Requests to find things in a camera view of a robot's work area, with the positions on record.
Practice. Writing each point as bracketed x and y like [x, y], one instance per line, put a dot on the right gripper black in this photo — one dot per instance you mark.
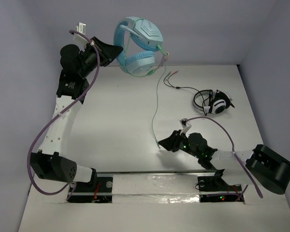
[171, 142]

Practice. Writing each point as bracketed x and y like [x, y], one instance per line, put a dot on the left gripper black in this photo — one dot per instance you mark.
[101, 54]

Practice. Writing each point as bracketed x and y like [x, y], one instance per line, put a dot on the light blue headphones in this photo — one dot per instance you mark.
[141, 41]

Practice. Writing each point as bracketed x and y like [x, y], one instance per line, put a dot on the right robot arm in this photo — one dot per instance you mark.
[261, 166]

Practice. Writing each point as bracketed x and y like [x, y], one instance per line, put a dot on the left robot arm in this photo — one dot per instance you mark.
[50, 161]

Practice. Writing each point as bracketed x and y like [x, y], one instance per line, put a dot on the black white headphones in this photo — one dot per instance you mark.
[212, 102]

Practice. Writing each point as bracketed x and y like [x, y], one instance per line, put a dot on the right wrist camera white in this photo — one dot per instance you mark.
[185, 125]

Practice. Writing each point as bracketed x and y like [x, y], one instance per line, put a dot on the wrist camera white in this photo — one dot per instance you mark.
[185, 125]
[79, 34]

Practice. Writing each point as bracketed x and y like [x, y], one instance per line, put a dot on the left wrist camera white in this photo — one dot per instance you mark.
[79, 34]

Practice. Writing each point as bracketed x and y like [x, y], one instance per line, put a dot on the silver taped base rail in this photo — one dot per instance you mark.
[156, 186]

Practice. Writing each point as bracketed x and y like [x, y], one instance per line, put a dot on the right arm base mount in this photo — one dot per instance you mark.
[213, 189]

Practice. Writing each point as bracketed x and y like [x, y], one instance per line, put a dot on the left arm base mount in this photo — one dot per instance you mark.
[98, 190]

